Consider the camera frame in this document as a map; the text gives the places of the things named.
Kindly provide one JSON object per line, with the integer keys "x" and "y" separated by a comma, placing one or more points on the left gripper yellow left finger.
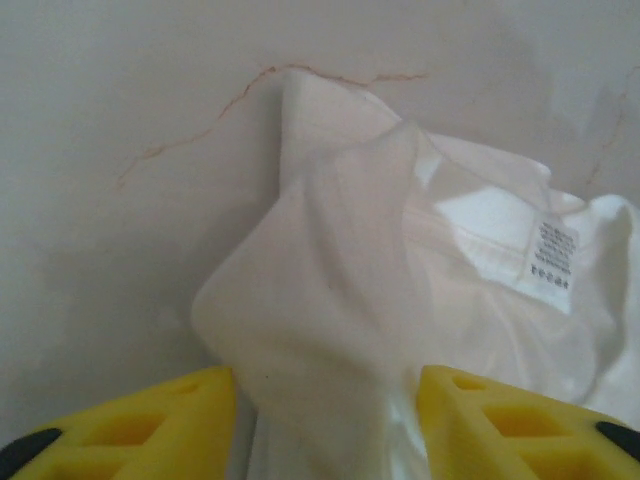
{"x": 125, "y": 440}

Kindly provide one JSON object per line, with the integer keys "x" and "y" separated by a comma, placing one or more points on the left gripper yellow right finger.
{"x": 500, "y": 440}

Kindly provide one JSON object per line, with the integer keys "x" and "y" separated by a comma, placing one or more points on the white t-shirt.
{"x": 325, "y": 275}

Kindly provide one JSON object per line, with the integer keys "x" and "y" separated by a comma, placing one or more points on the pale pink table cover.
{"x": 100, "y": 150}

